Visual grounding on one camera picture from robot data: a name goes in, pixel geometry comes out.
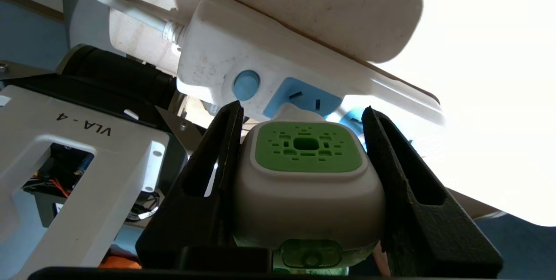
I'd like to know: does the beige wooden shelf nightstand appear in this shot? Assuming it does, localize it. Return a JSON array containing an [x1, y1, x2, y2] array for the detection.
[[109, 0, 443, 111]]

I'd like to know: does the orange crumpled item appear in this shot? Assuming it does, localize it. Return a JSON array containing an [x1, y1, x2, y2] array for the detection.
[[99, 250, 142, 270]]

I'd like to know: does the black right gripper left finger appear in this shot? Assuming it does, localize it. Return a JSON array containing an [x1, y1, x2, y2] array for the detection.
[[136, 101, 245, 270]]

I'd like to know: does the white robot chassis panel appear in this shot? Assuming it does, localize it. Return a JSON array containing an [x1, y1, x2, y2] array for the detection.
[[0, 85, 170, 280]]

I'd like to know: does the black robot torso link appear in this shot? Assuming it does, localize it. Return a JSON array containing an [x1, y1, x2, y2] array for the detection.
[[56, 45, 179, 111]]

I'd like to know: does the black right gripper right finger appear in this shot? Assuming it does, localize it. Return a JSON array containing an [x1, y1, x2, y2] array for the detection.
[[361, 106, 503, 277]]

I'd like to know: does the green mosquito repellent plug-in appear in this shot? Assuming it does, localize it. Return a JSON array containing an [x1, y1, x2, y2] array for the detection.
[[232, 103, 386, 276]]

